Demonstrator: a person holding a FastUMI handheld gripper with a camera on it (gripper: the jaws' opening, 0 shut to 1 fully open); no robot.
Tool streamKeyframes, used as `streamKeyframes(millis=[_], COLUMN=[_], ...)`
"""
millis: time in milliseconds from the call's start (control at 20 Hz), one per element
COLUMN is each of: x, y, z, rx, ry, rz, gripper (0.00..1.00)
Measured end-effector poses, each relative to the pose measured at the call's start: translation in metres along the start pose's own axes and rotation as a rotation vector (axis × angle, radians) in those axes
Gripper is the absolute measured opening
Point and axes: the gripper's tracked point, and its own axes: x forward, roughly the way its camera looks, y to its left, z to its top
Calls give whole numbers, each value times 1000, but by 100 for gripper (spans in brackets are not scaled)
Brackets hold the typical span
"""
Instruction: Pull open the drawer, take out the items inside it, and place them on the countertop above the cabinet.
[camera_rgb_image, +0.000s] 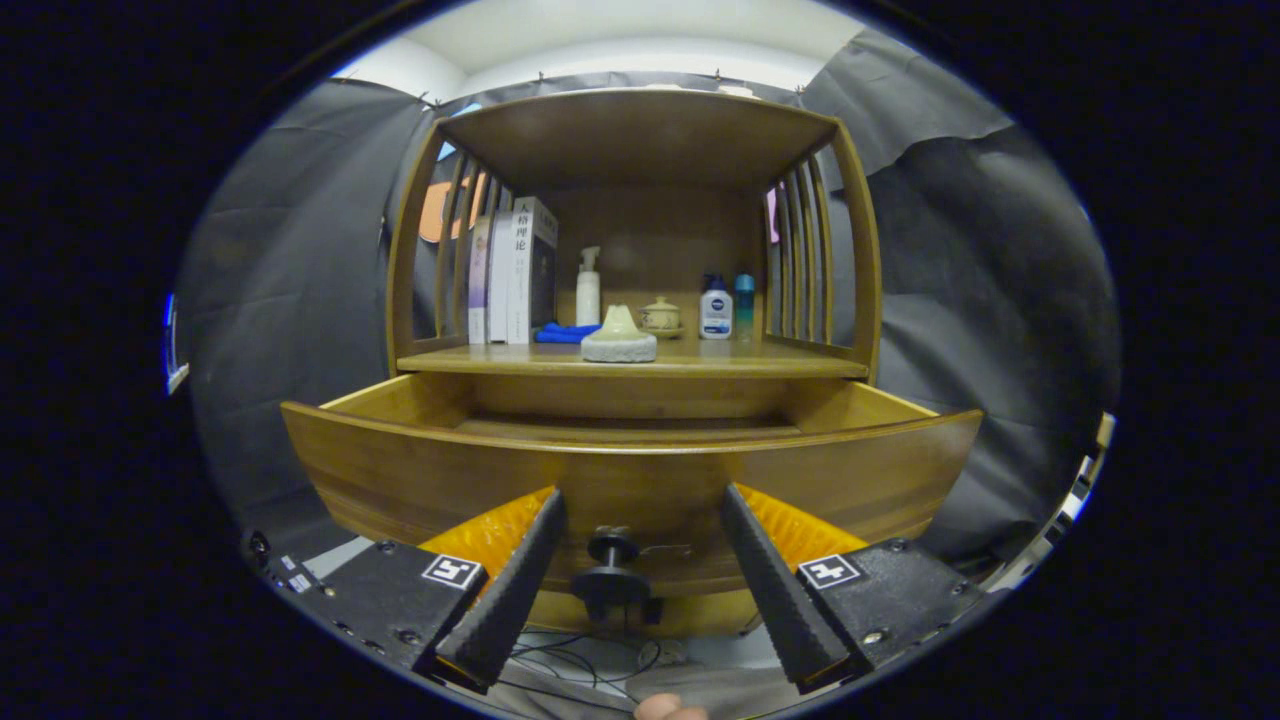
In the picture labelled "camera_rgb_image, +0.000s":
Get wooden drawer with black knob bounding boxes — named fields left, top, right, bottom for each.
left=280, top=372, right=986, bottom=623

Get white lotion bottle blue cap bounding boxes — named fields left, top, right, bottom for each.
left=699, top=274, right=735, bottom=341

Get black floor cables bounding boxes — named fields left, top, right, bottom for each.
left=505, top=628, right=666, bottom=706

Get wooden countertop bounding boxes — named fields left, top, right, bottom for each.
left=397, top=335, right=871, bottom=381

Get cream scrub brush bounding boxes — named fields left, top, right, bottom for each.
left=580, top=304, right=659, bottom=364

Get purple white book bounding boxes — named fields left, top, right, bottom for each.
left=467, top=215, right=493, bottom=346

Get cream lidded teacup with saucer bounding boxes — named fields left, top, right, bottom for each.
left=638, top=296, right=685, bottom=339

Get white pump bottle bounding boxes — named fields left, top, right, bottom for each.
left=575, top=246, right=603, bottom=327

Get wooden cabinet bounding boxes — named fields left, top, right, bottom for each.
left=385, top=88, right=883, bottom=641

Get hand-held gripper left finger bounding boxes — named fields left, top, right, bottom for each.
left=300, top=486, right=568, bottom=693

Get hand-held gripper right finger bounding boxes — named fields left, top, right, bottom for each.
left=720, top=483, right=986, bottom=694

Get thin white book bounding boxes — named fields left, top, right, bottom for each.
left=487, top=208, right=516, bottom=345

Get large white grey book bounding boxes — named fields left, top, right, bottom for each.
left=507, top=196, right=559, bottom=346

